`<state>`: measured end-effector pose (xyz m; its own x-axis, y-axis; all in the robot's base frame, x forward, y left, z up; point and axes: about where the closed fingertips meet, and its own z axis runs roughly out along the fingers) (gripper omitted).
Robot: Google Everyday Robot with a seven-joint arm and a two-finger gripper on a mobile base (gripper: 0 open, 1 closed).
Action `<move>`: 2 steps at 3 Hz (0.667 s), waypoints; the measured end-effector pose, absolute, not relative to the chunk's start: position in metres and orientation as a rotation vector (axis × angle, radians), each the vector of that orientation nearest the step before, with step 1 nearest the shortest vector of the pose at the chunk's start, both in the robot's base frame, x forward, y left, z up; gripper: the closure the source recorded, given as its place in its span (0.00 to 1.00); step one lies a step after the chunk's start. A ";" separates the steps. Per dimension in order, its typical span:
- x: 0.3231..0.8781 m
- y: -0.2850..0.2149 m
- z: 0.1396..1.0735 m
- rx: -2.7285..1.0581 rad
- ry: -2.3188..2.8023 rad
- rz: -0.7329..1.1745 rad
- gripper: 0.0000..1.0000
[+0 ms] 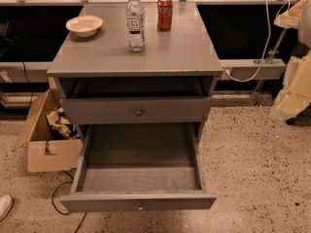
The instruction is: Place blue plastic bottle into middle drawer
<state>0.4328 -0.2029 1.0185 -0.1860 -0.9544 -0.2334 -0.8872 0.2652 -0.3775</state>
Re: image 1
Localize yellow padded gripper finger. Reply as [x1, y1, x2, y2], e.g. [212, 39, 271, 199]
[274, 0, 309, 29]
[270, 53, 311, 121]

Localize clear plastic water bottle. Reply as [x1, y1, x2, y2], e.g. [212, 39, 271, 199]
[125, 0, 146, 52]

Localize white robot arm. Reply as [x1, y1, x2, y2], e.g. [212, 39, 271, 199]
[270, 0, 311, 121]

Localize closed grey upper drawer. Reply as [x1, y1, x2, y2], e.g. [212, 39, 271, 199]
[60, 97, 211, 124]

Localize open grey lower drawer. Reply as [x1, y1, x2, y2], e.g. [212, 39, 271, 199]
[60, 123, 217, 212]

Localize metal stand pole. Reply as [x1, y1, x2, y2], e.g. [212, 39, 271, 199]
[251, 28, 288, 108]

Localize red soda can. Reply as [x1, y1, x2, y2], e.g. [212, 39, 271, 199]
[157, 0, 173, 30]

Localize white ceramic bowl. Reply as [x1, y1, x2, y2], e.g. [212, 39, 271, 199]
[66, 16, 103, 38]

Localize crumpled yellow packing scraps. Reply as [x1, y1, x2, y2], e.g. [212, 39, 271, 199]
[47, 108, 72, 139]

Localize open cardboard box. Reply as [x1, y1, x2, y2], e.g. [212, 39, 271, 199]
[15, 78, 83, 173]

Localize white shoe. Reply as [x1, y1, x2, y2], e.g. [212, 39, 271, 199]
[0, 194, 14, 221]

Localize white hanging cable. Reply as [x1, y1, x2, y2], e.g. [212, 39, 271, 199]
[223, 0, 292, 83]

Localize grey wall ledge rail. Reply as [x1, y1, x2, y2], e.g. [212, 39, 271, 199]
[0, 58, 286, 83]

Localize black floor cable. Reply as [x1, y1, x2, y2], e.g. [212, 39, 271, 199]
[51, 170, 87, 233]

